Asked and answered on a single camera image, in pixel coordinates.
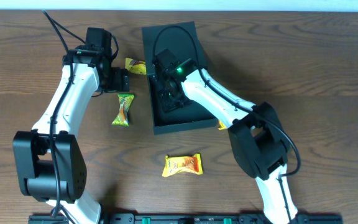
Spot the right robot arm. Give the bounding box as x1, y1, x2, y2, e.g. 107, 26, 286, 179
152, 49, 298, 223

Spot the dark green box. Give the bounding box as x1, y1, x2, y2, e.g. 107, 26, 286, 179
142, 22, 218, 135

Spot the plain yellow snack packet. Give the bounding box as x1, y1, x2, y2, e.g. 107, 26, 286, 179
218, 120, 227, 130

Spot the green orange snack packet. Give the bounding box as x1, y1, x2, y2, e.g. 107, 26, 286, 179
111, 93, 135, 127

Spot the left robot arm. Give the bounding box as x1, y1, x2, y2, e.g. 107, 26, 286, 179
12, 27, 129, 223

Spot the yellow brown snack packet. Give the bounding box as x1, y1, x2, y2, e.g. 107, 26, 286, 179
125, 58, 147, 75

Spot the yellow orange snack packet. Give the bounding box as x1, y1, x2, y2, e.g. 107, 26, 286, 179
162, 153, 203, 177

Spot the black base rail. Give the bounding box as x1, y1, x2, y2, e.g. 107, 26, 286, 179
28, 212, 344, 224

